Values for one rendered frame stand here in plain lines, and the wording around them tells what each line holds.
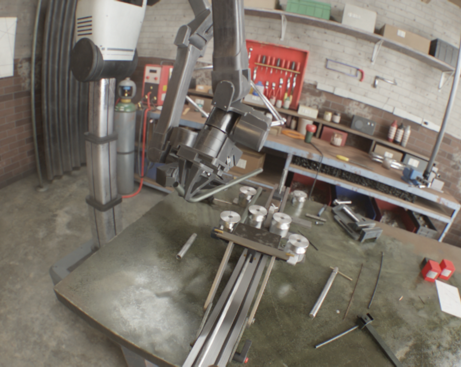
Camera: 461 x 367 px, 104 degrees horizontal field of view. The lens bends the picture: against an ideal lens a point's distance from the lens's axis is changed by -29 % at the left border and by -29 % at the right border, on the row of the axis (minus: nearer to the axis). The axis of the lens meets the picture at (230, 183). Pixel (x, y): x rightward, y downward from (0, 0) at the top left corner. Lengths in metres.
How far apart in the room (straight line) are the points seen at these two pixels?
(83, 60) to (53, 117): 1.90
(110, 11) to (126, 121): 1.55
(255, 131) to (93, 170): 0.72
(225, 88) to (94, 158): 0.67
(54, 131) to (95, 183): 1.80
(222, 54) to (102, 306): 0.52
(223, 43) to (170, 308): 0.51
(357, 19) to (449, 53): 0.95
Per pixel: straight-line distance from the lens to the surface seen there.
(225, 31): 0.49
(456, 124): 3.13
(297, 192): 0.93
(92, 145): 1.00
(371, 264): 0.81
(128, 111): 2.29
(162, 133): 0.75
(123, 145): 2.37
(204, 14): 0.81
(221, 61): 0.48
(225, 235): 0.43
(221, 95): 0.48
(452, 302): 0.92
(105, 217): 1.11
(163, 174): 0.63
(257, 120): 0.49
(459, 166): 3.28
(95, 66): 0.87
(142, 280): 0.56
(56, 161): 2.91
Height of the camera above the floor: 1.30
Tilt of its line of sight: 26 degrees down
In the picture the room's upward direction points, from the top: 11 degrees clockwise
